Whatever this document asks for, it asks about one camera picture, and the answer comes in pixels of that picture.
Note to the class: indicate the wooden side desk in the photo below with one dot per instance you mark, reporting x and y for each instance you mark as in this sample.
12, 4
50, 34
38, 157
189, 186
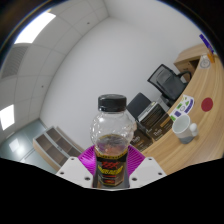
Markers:
190, 55

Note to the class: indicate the square ceiling light panel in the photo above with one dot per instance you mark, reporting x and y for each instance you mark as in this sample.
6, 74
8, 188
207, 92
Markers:
6, 117

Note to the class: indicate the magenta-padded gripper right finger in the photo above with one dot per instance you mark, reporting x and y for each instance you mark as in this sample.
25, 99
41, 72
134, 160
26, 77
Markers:
146, 170

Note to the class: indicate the wooden shelf cabinet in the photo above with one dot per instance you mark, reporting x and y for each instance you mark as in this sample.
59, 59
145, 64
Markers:
55, 146

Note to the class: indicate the black padded office chair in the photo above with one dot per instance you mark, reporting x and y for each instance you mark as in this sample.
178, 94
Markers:
137, 105

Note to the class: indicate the long ceiling light panel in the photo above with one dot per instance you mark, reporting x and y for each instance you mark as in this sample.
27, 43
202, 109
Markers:
35, 28

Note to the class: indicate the ceiling air vent grille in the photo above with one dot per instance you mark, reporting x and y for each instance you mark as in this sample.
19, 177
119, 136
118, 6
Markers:
14, 61

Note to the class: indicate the white printed leaflet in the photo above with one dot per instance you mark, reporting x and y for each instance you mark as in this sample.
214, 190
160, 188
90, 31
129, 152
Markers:
182, 106

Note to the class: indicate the flat brown gold-printed box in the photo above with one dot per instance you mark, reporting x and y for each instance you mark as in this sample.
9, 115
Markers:
160, 128

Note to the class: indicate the flat round red coaster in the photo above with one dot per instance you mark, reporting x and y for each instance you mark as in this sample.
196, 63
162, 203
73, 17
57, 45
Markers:
207, 104

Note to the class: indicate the white mug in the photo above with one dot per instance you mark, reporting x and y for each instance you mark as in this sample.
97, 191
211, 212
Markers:
182, 128

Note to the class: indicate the black mesh office chair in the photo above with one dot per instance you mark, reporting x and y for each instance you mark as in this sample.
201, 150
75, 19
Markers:
170, 81

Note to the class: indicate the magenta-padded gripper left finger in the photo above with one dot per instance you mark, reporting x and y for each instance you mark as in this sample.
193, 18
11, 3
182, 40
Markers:
75, 170

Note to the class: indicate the clear drink bottle black cap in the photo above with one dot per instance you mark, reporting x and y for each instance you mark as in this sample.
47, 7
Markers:
111, 133

